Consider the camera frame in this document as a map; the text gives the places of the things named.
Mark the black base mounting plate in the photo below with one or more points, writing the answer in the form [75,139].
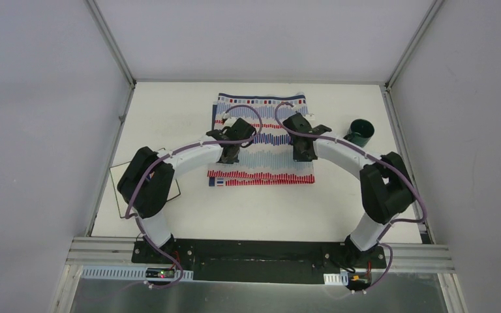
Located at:
[282,262]

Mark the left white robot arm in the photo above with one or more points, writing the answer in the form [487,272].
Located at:
[205,151]

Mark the white square plate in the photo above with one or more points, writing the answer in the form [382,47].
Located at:
[158,188]

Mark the right white cable duct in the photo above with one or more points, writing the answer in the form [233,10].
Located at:
[336,279]

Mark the white cable duct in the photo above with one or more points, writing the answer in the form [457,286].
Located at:
[158,274]
[336,279]

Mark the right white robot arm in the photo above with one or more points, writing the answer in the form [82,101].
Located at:
[385,186]

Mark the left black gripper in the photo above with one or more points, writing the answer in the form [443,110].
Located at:
[229,149]

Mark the left white cable duct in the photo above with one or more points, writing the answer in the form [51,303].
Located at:
[158,274]

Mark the dark green mug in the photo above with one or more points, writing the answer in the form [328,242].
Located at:
[360,132]

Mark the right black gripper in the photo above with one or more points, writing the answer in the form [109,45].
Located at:
[299,157]

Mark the patterned cloth napkin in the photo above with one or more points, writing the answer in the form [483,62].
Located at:
[269,159]

